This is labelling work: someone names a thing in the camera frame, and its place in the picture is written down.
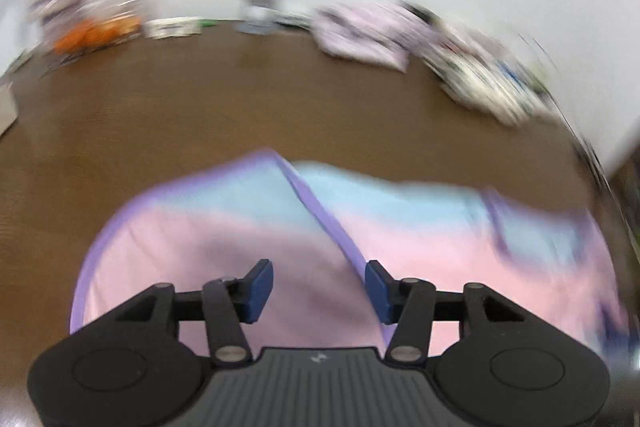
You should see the pink blue garment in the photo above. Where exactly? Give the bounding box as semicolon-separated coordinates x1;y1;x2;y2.
70;150;638;353

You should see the cream teal floral garment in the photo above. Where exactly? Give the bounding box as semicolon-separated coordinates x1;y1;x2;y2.
423;22;560;127

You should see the purple tissue box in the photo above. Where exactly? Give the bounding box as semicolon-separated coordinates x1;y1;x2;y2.
0;80;18;136

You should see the clear box of oranges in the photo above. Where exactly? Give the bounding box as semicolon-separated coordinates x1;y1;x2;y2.
52;0;143;56

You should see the white small power strip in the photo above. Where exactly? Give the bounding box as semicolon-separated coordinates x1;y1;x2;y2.
143;16;202;40

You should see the pink floral folded garment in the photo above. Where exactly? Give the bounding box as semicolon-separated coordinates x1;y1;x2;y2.
310;3;439;72

